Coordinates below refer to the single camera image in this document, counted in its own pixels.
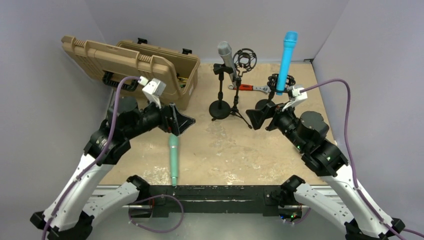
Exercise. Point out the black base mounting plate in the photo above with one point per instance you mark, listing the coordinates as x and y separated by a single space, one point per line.
266 200

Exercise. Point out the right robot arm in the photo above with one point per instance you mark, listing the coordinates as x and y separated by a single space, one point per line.
359 216

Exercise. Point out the green microphone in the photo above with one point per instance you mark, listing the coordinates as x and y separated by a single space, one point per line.
173 143

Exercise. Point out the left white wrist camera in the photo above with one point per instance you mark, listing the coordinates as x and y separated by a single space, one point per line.
152 89

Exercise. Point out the red-handled adjustable wrench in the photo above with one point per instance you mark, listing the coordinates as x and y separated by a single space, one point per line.
248 87

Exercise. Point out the blue microphone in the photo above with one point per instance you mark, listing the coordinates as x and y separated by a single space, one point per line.
289 44

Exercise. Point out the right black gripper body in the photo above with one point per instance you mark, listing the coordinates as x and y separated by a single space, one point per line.
280 119

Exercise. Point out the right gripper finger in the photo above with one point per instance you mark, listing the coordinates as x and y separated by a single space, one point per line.
257 117
269 108

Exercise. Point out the tan plastic tool case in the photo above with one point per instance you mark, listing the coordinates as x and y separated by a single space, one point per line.
109 64

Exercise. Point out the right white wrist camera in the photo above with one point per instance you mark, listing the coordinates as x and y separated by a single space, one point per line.
297 95

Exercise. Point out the grey microphone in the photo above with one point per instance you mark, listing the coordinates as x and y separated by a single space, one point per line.
225 52

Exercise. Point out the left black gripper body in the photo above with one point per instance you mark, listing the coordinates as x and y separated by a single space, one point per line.
164 122

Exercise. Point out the black tripod shock-mount stand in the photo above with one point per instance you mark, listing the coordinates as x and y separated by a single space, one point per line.
245 60

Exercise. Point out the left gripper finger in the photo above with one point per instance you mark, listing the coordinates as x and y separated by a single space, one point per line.
183 122
172 117

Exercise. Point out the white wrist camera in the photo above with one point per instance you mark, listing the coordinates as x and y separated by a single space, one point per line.
152 89
297 95

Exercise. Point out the black round-base clip stand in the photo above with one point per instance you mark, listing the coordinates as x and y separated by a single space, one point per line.
220 109

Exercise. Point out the black round-base shock-mount stand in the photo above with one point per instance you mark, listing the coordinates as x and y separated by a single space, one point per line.
272 86

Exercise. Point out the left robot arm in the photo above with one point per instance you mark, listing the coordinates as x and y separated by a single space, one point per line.
72 216

